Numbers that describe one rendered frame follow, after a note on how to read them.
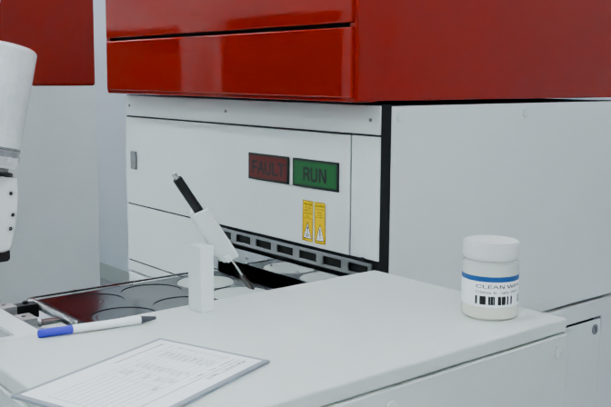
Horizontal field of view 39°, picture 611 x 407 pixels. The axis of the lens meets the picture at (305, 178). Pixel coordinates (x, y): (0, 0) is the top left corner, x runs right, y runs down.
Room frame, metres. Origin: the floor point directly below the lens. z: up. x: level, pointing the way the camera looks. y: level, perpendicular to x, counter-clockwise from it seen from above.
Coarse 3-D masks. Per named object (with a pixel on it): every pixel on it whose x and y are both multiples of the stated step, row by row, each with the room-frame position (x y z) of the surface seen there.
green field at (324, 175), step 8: (296, 160) 1.47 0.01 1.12; (296, 168) 1.47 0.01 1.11; (304, 168) 1.46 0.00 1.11; (312, 168) 1.44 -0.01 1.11; (320, 168) 1.42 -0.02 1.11; (328, 168) 1.41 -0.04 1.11; (296, 176) 1.47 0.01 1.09; (304, 176) 1.46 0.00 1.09; (312, 176) 1.44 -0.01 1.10; (320, 176) 1.42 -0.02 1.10; (328, 176) 1.41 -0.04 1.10; (312, 184) 1.44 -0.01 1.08; (320, 184) 1.42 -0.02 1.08; (328, 184) 1.41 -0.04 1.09
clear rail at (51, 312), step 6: (30, 300) 1.36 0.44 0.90; (36, 300) 1.36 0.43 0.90; (42, 306) 1.33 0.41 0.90; (42, 312) 1.32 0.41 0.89; (48, 312) 1.30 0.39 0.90; (54, 312) 1.29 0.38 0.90; (60, 312) 1.29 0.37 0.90; (60, 318) 1.27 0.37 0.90; (66, 318) 1.26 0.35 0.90; (72, 318) 1.25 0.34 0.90; (66, 324) 1.25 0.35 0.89
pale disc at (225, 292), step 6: (228, 288) 1.46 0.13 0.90; (234, 288) 1.46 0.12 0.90; (240, 288) 1.46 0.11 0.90; (246, 288) 1.46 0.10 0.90; (258, 288) 1.46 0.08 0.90; (216, 294) 1.41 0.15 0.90; (222, 294) 1.41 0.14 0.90; (228, 294) 1.41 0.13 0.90; (234, 294) 1.41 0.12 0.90; (240, 294) 1.41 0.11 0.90
